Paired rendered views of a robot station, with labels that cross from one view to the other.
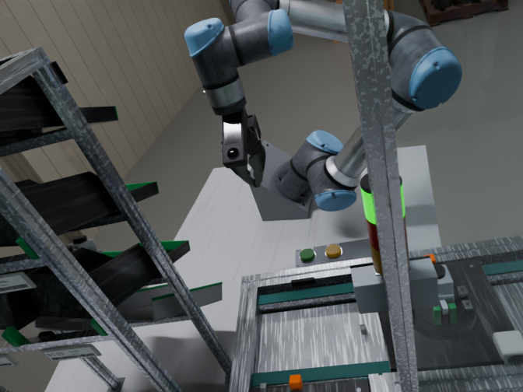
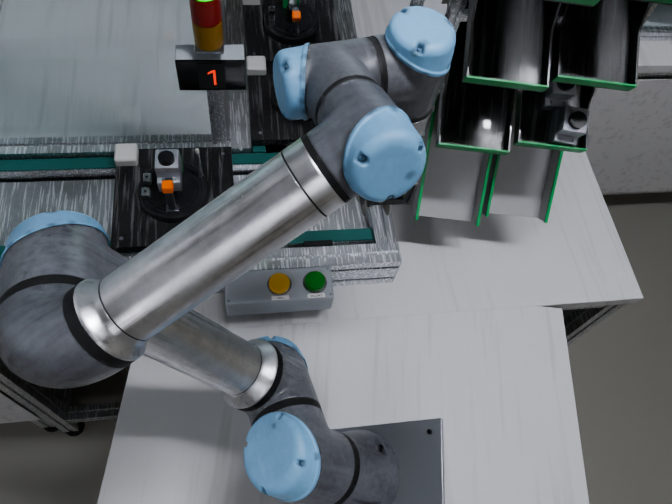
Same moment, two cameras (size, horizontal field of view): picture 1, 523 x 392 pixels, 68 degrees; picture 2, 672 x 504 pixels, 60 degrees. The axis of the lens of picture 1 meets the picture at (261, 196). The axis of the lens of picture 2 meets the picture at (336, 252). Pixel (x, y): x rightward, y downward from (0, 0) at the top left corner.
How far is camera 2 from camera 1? 1.24 m
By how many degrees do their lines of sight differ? 81
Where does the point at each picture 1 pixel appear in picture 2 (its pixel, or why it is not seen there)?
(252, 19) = (336, 45)
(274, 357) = not seen: hidden behind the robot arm
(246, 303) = (384, 223)
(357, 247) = (246, 288)
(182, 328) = (472, 249)
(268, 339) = (354, 204)
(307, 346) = not seen: hidden behind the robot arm
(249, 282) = (389, 254)
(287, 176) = (363, 439)
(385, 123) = not seen: outside the picture
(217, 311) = (434, 268)
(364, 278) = (233, 49)
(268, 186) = (400, 430)
